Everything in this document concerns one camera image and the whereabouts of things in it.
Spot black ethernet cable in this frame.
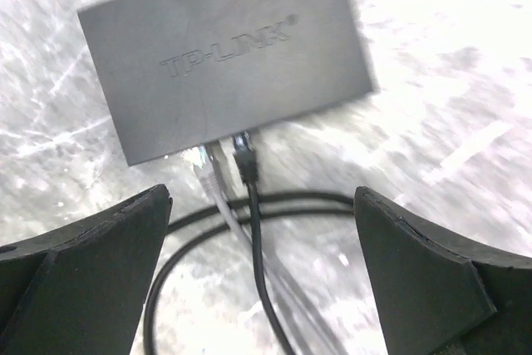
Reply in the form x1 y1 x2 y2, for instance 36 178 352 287
142 131 358 355

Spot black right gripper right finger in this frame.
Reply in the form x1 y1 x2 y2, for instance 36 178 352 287
354 187 531 354

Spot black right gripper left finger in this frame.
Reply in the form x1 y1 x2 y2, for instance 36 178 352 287
1 185 171 355

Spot black network switch box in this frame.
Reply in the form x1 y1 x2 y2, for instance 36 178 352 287
78 0 373 165

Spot grey ethernet cable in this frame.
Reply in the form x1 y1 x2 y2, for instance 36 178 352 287
186 141 346 355

